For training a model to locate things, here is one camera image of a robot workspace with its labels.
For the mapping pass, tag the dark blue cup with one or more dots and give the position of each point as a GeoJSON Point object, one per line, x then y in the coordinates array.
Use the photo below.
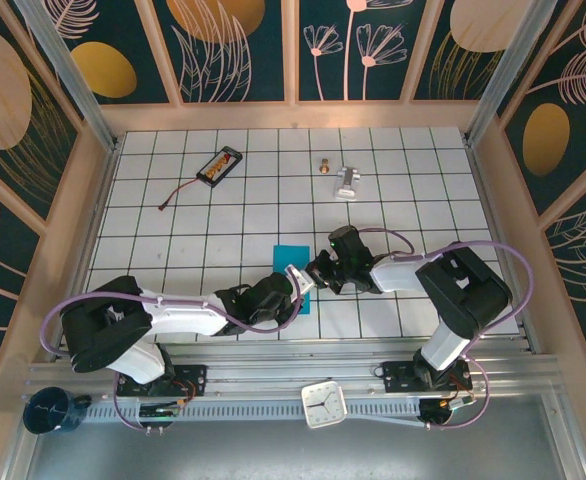
{"type": "Point", "coordinates": [48, 412]}

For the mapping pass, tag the small brass fitting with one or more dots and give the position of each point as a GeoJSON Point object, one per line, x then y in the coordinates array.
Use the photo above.
{"type": "Point", "coordinates": [324, 166]}

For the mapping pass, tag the silver metal bracket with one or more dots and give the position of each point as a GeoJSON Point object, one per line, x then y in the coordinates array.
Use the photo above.
{"type": "Point", "coordinates": [345, 185]}

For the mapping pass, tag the aluminium frame post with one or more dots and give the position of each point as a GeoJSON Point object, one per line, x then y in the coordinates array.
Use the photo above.
{"type": "Point", "coordinates": [503, 70]}
{"type": "Point", "coordinates": [73, 85]}

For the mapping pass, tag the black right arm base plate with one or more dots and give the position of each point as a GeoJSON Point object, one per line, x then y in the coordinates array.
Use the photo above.
{"type": "Point", "coordinates": [398, 375]}

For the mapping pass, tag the white square analog clock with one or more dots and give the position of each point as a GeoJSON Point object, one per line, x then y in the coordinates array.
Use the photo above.
{"type": "Point", "coordinates": [323, 405]}

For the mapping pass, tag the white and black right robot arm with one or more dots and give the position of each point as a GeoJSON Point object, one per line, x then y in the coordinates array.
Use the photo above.
{"type": "Point", "coordinates": [463, 290]}

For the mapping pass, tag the aluminium mounting rail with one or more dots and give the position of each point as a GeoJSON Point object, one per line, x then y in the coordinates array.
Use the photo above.
{"type": "Point", "coordinates": [273, 372]}

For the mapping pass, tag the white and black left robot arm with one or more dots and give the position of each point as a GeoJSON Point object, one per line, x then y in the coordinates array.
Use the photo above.
{"type": "Point", "coordinates": [178, 315]}

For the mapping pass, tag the aluminium side rail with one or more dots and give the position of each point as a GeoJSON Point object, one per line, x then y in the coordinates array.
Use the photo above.
{"type": "Point", "coordinates": [100, 200]}
{"type": "Point", "coordinates": [488, 200]}

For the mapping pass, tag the black controller board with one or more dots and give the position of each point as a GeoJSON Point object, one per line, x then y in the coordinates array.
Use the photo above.
{"type": "Point", "coordinates": [158, 412]}
{"type": "Point", "coordinates": [438, 412]}

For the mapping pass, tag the grey metal shelf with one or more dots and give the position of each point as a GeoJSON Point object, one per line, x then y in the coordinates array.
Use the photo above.
{"type": "Point", "coordinates": [273, 455]}

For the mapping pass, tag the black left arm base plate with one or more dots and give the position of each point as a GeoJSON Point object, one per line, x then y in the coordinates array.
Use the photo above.
{"type": "Point", "coordinates": [193, 377]}

